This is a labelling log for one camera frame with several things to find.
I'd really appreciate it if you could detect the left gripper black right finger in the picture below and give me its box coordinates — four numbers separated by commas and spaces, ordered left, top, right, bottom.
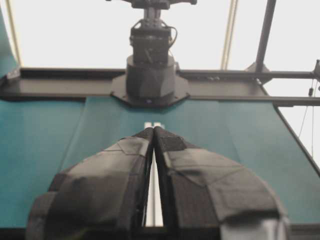
153, 127, 291, 240

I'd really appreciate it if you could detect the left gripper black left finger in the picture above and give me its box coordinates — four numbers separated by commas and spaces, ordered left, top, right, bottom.
26, 127, 153, 240

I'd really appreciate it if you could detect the black aluminium frame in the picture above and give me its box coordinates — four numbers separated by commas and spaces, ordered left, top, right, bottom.
0, 0, 320, 108

